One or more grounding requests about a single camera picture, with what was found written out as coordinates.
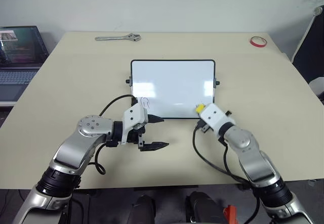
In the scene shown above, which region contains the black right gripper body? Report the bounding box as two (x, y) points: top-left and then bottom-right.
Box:
(195, 121), (211, 134)

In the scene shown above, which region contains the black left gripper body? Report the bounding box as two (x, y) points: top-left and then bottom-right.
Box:
(126, 125), (147, 151)

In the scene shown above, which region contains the small black-framed whiteboard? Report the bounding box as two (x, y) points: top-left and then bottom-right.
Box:
(126, 59), (220, 120)

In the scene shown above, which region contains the silver adjustable wrench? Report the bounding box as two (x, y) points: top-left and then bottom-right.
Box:
(95, 32), (141, 42)

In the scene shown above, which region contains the orange plastic part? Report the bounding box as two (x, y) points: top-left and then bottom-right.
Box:
(222, 205), (238, 224)

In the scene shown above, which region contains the red tape roll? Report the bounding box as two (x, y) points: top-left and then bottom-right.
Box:
(250, 35), (268, 49)

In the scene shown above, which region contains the open grey laptop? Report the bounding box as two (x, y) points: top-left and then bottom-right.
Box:
(0, 26), (50, 102)

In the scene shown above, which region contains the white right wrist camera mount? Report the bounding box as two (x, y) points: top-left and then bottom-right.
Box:
(199, 103), (236, 136)

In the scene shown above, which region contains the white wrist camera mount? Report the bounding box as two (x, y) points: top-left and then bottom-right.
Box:
(199, 103), (236, 136)
(120, 104), (148, 146)

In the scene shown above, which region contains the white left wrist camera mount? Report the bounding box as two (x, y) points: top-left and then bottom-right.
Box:
(120, 104), (148, 146)

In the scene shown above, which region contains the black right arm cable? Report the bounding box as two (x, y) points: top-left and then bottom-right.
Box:
(192, 124), (261, 221)

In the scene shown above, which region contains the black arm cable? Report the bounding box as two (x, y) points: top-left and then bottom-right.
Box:
(192, 124), (261, 221)
(94, 94), (137, 176)

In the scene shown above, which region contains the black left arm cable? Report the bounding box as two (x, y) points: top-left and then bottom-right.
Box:
(94, 94), (137, 176)

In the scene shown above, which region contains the black chair with white frame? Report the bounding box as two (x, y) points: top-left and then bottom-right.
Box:
(291, 5), (324, 99)

